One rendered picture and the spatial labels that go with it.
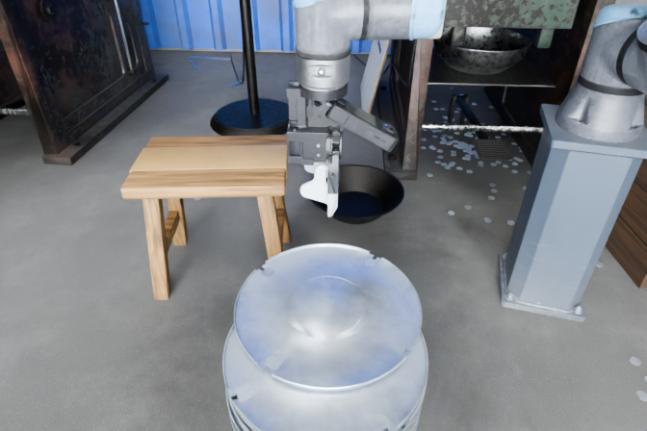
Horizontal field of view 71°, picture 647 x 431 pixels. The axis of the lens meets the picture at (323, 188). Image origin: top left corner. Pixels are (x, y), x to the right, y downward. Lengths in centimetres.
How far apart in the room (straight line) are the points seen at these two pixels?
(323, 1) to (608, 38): 54
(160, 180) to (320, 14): 56
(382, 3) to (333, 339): 46
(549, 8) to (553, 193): 69
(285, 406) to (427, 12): 53
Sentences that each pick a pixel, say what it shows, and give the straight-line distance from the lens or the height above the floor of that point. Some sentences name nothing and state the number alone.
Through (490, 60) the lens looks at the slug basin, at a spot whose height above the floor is 38.
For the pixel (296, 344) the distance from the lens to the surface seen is 69.
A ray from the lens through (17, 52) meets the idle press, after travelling 182.
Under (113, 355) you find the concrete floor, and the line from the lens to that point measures 114.
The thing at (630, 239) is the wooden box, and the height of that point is 9.
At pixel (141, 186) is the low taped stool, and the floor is 33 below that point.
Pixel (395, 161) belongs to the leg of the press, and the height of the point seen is 3.
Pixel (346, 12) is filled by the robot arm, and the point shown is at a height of 72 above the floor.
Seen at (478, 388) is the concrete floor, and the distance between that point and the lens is 105.
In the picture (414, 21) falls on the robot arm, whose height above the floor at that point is 70.
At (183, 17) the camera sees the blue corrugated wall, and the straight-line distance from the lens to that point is 301.
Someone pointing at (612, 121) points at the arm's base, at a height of 49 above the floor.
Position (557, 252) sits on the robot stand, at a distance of 112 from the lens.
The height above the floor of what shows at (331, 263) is 30.
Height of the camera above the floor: 84
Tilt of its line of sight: 33 degrees down
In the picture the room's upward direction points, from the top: straight up
